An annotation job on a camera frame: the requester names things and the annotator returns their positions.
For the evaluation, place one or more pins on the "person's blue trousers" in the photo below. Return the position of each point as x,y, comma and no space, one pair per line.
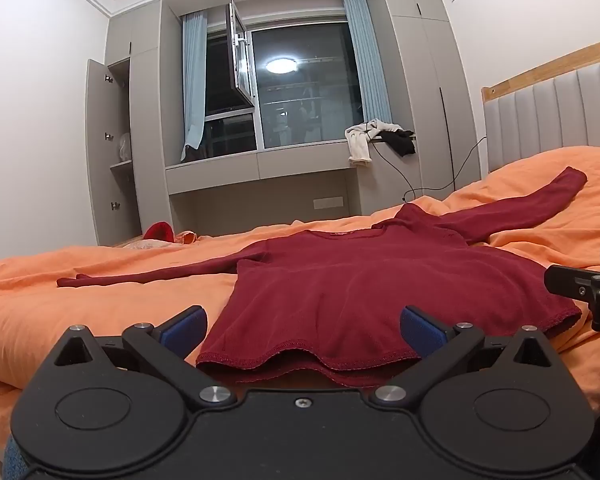
14,457

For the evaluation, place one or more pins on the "dark red knit sweater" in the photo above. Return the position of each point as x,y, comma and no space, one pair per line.
355,285

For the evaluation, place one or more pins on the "bright red cloth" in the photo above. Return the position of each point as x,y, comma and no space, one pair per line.
160,231

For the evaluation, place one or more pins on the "grey padded wooden headboard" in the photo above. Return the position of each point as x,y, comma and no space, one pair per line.
545,105

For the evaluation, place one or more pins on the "peach embroidered sheet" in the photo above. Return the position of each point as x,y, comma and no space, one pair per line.
145,245

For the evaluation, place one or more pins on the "small peach cloth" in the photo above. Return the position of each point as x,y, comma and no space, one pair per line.
186,237

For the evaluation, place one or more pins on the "grey wardrobe door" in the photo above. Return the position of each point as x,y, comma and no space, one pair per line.
102,160

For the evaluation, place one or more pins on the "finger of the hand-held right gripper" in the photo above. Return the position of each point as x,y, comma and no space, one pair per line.
580,285

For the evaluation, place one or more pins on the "white bag on shelf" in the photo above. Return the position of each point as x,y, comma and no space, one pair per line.
125,147

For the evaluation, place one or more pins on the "open window sash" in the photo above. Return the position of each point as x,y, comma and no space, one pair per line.
241,60

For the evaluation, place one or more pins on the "white wall outlet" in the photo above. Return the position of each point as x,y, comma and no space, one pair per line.
328,203

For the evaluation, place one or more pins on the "light blue curtain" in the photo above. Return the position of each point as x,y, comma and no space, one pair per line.
194,85
367,60

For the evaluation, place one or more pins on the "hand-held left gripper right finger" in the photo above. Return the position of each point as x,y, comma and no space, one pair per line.
420,330

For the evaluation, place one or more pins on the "large glass window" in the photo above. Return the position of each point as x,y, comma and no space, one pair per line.
305,105

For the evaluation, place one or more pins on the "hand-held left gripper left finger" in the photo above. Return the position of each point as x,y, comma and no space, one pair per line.
185,329

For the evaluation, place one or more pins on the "black cloth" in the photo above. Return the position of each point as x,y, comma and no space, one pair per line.
402,142

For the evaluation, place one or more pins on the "grey built-in wardrobe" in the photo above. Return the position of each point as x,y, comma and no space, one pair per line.
415,85

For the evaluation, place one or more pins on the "orange duvet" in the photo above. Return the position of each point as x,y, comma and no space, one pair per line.
105,310

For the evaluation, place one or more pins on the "white cloth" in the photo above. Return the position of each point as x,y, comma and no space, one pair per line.
360,142

